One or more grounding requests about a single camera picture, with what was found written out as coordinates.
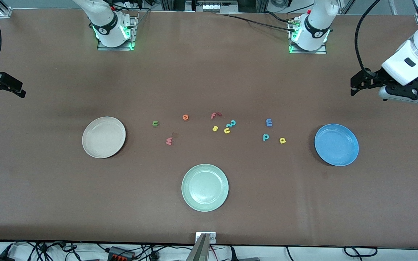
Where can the pale green round plate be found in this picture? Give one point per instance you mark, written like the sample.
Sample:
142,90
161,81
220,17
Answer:
205,187

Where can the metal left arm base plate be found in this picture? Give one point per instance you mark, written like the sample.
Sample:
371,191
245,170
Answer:
323,52

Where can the blue round plate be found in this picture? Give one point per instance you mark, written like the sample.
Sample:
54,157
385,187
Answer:
336,145

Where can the black red power strip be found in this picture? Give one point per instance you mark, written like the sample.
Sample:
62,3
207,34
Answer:
121,253

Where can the pink foam letter w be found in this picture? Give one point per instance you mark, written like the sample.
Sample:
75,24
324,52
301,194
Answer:
169,141

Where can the teal foam number two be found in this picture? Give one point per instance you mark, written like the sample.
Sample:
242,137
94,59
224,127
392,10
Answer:
232,125

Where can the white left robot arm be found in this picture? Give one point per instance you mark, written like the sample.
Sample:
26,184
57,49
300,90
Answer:
314,25

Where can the aluminium camera mount post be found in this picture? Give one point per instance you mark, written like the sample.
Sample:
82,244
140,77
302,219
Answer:
205,237

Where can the beige round plate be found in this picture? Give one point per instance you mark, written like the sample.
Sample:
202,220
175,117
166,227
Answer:
103,137

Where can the blue foam letter E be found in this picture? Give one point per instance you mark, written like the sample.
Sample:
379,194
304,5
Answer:
267,122

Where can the brown table cover mat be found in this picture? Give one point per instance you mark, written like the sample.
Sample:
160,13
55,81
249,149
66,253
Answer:
49,199

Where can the red foam letter f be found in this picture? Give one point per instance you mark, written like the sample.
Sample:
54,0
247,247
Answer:
213,116

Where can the white terminal block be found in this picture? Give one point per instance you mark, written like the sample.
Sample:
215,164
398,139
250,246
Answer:
214,6

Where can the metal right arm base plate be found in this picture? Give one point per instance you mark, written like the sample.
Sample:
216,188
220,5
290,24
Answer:
133,36

